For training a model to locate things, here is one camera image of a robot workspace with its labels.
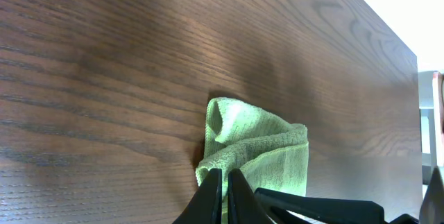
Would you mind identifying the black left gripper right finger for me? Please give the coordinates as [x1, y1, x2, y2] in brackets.
[228, 169, 273, 224]

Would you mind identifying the green microfiber cloth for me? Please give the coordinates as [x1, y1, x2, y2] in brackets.
[196, 97, 309, 223]

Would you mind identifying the white background furniture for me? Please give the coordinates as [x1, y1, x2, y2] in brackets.
[418, 71, 443, 184]

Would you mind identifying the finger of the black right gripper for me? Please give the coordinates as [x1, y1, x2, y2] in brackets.
[255, 188, 385, 224]
[419, 166, 444, 224]

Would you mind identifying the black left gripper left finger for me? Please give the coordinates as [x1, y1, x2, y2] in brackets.
[173, 169, 222, 224]

